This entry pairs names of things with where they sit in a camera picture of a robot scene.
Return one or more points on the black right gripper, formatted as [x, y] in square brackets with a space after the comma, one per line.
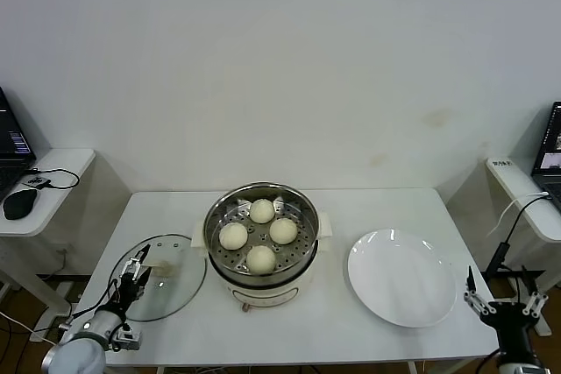
[513, 326]

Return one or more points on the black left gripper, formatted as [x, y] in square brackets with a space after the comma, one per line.
[127, 291]

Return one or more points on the white steamed baozi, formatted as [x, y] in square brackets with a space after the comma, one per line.
[233, 236]
[282, 230]
[260, 260]
[262, 210]

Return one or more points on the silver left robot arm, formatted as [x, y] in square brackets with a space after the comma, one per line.
[79, 347]

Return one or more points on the stainless steel steamer basket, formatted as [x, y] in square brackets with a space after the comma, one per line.
[302, 216]

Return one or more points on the white side table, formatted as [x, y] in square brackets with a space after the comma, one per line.
[517, 190]
[61, 172]

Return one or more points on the white round plate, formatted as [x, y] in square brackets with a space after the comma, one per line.
[394, 277]

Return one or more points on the cream electric cooker base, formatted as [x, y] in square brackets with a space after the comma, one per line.
[263, 295]

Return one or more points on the black computer mouse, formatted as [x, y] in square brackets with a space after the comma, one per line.
[19, 203]

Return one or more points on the small black usb hub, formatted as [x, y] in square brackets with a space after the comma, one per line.
[36, 181]

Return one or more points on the black laptop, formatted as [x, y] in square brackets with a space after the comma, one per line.
[550, 159]
[11, 168]

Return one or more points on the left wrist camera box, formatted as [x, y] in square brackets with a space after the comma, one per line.
[127, 339]

